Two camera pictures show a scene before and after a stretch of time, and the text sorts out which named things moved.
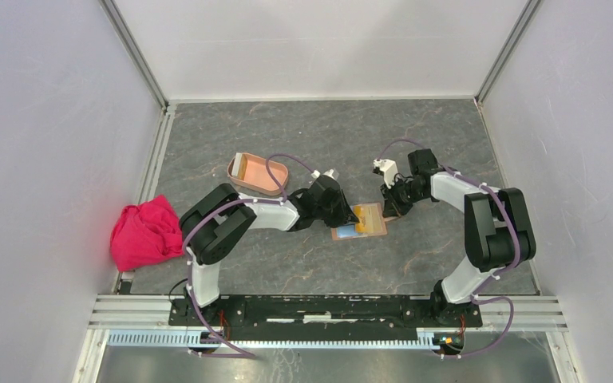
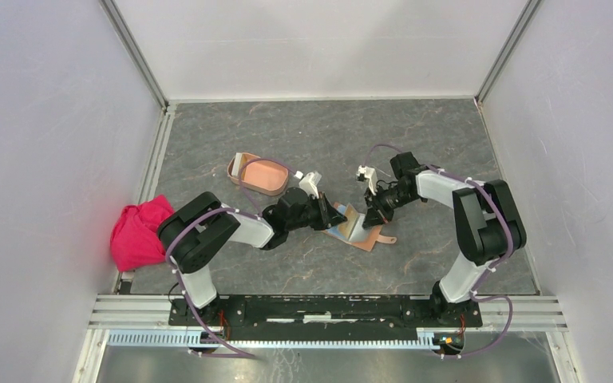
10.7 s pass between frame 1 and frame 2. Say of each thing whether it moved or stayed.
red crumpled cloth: stayed
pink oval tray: stayed
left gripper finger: moved
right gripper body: stayed
